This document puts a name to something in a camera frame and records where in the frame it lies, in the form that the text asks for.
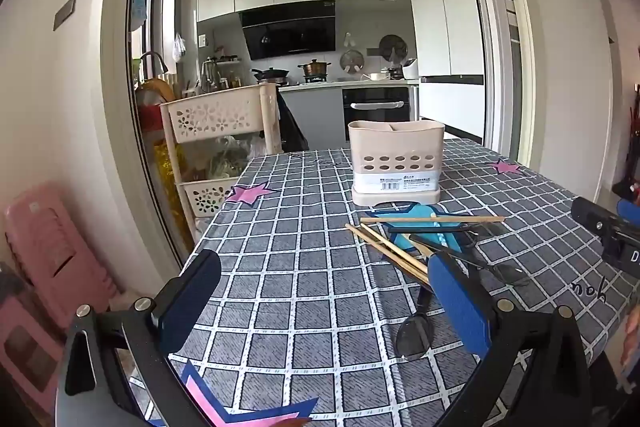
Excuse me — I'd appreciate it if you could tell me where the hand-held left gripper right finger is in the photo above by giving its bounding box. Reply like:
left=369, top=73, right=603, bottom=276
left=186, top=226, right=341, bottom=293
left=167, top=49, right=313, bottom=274
left=426, top=252, right=593, bottom=427

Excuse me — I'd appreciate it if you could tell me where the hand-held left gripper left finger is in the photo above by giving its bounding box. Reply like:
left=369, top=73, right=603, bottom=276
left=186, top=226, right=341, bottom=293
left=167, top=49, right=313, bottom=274
left=65, top=249, right=221, bottom=427

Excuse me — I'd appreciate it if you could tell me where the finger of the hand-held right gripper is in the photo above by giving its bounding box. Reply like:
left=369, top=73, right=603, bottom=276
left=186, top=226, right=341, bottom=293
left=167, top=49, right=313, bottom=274
left=616, top=199, right=640, bottom=222
left=571, top=197, right=632, bottom=241

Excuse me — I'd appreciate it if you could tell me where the black-handled spoon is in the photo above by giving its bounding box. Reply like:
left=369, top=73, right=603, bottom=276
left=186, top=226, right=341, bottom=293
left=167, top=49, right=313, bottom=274
left=388, top=223, right=496, bottom=249
left=396, top=284, right=435, bottom=362
left=409, top=234, right=532, bottom=287

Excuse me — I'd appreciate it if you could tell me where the beige utensil holder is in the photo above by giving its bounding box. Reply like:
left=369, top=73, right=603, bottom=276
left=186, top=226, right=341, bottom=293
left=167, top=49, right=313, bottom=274
left=347, top=119, right=444, bottom=206

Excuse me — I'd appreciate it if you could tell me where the person's right hand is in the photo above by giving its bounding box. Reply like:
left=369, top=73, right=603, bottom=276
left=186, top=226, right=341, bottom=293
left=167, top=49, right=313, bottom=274
left=621, top=310, right=640, bottom=366

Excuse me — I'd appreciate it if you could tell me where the pink star sticker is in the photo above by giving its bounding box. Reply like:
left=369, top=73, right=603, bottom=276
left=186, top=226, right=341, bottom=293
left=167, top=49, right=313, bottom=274
left=226, top=181, right=277, bottom=208
left=180, top=361, right=318, bottom=427
left=487, top=158, right=523, bottom=178

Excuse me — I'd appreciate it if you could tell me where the blue star sticker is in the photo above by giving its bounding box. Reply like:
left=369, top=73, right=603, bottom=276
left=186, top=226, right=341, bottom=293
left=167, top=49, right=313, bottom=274
left=362, top=202, right=478, bottom=264

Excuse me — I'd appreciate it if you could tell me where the gold shiny bag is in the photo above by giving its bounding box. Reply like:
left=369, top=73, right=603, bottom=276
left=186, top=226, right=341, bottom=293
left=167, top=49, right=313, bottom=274
left=152, top=134, right=195, bottom=253

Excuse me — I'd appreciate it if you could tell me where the grey checkered tablecloth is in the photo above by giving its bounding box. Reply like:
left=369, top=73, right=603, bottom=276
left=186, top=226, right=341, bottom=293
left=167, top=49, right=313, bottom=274
left=167, top=138, right=640, bottom=427

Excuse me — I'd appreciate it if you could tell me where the bag of greens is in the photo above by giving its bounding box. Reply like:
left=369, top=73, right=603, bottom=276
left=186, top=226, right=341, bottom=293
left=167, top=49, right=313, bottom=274
left=200, top=134, right=266, bottom=180

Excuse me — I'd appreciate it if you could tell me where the pink plastic stool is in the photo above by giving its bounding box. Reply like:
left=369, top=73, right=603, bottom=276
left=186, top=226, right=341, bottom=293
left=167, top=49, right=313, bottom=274
left=4, top=181, right=121, bottom=323
left=0, top=267, right=66, bottom=427

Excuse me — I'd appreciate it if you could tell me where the beige storage cart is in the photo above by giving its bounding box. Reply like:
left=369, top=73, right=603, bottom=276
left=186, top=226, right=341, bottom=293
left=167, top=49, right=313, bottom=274
left=160, top=83, right=283, bottom=248

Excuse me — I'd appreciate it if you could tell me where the black hanging bag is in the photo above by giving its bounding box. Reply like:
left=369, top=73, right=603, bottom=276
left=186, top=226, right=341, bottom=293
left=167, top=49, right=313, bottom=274
left=276, top=87, right=311, bottom=152

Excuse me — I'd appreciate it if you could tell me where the black built-in oven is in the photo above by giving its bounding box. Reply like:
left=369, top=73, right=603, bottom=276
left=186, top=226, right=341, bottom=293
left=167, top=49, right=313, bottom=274
left=342, top=87, right=412, bottom=142

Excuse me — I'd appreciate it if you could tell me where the grey base cabinet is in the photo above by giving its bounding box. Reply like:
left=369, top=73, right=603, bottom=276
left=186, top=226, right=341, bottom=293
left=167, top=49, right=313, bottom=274
left=280, top=82, right=346, bottom=152

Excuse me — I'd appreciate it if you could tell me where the condiment rack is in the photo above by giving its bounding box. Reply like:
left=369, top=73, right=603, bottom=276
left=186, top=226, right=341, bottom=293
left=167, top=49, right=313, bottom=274
left=200, top=54, right=248, bottom=92

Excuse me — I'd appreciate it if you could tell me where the black wok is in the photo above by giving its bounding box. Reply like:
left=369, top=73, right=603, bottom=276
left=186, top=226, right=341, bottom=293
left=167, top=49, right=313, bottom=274
left=251, top=67, right=290, bottom=84

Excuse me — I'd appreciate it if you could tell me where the kitchen faucet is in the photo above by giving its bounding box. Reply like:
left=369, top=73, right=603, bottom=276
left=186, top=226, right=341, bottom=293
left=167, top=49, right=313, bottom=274
left=139, top=52, right=168, bottom=75

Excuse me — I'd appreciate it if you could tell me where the copper cooking pot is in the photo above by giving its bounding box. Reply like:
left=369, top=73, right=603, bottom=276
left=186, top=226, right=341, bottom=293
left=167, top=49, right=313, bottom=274
left=298, top=59, right=332, bottom=78

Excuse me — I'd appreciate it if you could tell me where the hanging pot lid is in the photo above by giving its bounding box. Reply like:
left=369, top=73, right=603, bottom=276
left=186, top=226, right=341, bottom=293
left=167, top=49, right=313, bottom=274
left=340, top=49, right=364, bottom=74

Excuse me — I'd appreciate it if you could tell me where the black range hood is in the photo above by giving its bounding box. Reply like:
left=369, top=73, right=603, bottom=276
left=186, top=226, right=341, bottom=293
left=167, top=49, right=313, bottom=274
left=238, top=0, right=337, bottom=61

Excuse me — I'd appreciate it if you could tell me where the grey wall switch plate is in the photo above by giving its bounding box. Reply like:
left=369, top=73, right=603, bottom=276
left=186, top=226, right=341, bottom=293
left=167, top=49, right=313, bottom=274
left=52, top=0, right=78, bottom=31

